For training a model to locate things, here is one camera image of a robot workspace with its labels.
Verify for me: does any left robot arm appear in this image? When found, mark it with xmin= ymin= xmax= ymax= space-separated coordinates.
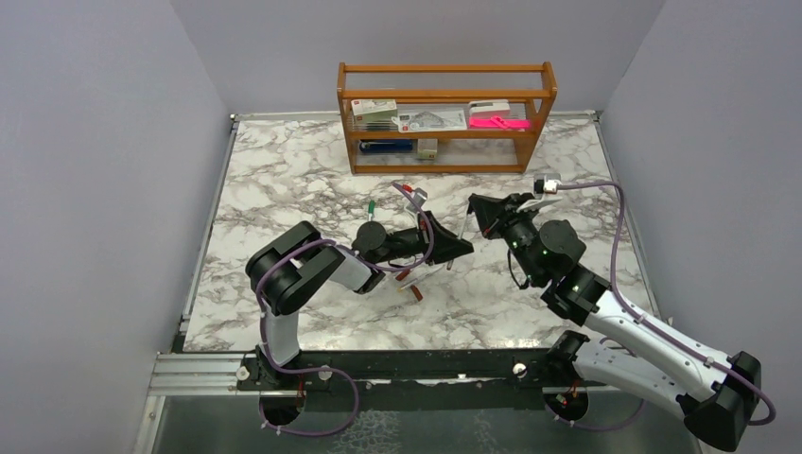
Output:
xmin=245 ymin=211 xmax=474 ymax=389

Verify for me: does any white box upper shelf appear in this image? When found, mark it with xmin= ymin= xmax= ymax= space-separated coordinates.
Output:
xmin=468 ymin=99 xmax=511 ymax=119

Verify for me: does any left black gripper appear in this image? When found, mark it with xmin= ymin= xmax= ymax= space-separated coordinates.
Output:
xmin=374 ymin=210 xmax=473 ymax=265

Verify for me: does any wooden shelf rack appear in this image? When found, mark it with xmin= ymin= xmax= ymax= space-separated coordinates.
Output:
xmin=336 ymin=61 xmax=558 ymax=174

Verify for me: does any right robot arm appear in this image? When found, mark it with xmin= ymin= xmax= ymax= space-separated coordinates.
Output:
xmin=468 ymin=193 xmax=761 ymax=452

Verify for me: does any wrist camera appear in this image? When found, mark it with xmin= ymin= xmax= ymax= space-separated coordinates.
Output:
xmin=532 ymin=173 xmax=562 ymax=209
xmin=404 ymin=186 xmax=428 ymax=213

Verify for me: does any white marker black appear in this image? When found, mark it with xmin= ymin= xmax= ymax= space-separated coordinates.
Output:
xmin=446 ymin=211 xmax=470 ymax=271

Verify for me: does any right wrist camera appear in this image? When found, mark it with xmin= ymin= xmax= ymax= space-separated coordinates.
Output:
xmin=532 ymin=173 xmax=562 ymax=209

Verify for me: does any white marker orange tip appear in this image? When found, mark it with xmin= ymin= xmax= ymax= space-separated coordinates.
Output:
xmin=397 ymin=268 xmax=441 ymax=292

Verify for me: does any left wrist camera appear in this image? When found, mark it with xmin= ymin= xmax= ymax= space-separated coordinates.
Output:
xmin=404 ymin=186 xmax=428 ymax=213

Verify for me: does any pink stapler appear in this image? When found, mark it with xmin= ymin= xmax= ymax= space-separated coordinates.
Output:
xmin=468 ymin=115 xmax=532 ymax=131

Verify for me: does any black mounting rail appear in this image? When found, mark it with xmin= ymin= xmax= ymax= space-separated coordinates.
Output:
xmin=226 ymin=348 xmax=583 ymax=412

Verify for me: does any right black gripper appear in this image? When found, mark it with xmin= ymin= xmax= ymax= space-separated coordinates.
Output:
xmin=472 ymin=192 xmax=543 ymax=284

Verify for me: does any green box lower shelf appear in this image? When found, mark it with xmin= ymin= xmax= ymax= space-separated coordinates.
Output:
xmin=416 ymin=139 xmax=439 ymax=160

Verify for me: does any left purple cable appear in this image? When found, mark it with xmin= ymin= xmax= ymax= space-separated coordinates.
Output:
xmin=253 ymin=182 xmax=437 ymax=438

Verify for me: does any blue stapler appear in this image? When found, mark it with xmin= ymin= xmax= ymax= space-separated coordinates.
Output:
xmin=358 ymin=139 xmax=414 ymax=154

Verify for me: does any green box upper shelf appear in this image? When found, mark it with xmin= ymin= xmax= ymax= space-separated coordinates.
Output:
xmin=350 ymin=98 xmax=398 ymax=125

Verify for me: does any aluminium frame rail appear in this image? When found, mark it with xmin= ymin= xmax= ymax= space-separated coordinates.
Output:
xmin=131 ymin=353 xmax=242 ymax=453

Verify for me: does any green box shelf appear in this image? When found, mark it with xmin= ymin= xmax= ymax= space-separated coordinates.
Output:
xmin=350 ymin=98 xmax=398 ymax=125
xmin=416 ymin=139 xmax=439 ymax=160

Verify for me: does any ruler set package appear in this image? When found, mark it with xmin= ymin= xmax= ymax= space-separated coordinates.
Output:
xmin=392 ymin=109 xmax=468 ymax=133

